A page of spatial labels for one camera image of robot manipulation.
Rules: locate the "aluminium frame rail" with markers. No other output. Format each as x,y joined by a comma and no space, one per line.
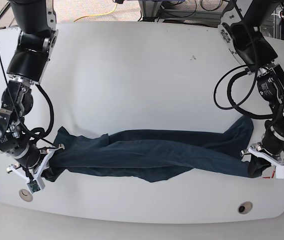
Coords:
195,16

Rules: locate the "left table grommet hole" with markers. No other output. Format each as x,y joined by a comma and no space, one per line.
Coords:
25,195

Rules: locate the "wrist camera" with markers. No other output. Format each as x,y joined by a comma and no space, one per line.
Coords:
35,185
279,172

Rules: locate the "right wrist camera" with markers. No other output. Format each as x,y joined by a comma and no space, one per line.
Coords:
35,185

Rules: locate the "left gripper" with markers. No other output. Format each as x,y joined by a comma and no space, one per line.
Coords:
266,154

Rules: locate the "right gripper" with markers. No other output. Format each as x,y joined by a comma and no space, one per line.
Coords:
33,162

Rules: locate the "dark blue t-shirt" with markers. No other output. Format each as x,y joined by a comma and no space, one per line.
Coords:
155,155

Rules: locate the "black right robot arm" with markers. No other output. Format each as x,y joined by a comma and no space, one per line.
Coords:
37,38

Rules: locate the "right table grommet hole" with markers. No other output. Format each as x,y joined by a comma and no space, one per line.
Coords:
245,208

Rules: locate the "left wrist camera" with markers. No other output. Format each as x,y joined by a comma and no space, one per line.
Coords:
279,172

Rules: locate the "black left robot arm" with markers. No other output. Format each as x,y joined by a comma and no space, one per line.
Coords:
240,28

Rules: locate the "table grommet hole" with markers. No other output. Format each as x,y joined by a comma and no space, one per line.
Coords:
245,208
25,195

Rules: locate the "red tape rectangle marking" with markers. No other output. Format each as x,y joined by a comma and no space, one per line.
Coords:
269,176

